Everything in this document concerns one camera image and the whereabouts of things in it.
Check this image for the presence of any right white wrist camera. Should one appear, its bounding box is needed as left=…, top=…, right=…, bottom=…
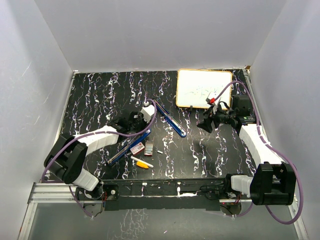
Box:
left=206, top=96, right=220, bottom=114

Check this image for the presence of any red white staple box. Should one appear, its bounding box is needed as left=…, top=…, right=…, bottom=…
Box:
left=130, top=142, right=145, bottom=155

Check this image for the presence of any white marker pen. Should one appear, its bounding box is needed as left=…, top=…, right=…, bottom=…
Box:
left=130, top=156, right=154, bottom=168

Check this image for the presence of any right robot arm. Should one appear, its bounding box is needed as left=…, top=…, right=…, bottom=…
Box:
left=197, top=92, right=296, bottom=206

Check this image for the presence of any small whiteboard orange frame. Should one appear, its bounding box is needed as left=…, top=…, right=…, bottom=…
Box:
left=176, top=69, right=233, bottom=109

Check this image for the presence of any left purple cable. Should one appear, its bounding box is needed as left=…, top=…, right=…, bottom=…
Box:
left=41, top=98, right=158, bottom=220

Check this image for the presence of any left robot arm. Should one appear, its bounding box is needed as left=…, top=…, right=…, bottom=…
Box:
left=44, top=108, right=155, bottom=200

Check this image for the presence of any yellow marker cap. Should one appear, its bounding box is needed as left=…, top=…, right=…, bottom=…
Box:
left=136, top=161, right=149, bottom=169

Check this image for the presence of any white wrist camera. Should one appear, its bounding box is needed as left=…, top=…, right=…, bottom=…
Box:
left=140, top=101, right=155, bottom=124
left=206, top=96, right=220, bottom=114

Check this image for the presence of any staple tray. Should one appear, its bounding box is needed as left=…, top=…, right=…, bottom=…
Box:
left=144, top=141, right=154, bottom=157

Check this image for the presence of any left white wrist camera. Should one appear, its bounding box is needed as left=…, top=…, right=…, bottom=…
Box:
left=140, top=101, right=155, bottom=124

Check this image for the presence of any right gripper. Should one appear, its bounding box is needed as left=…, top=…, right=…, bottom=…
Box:
left=196, top=102, right=236, bottom=133

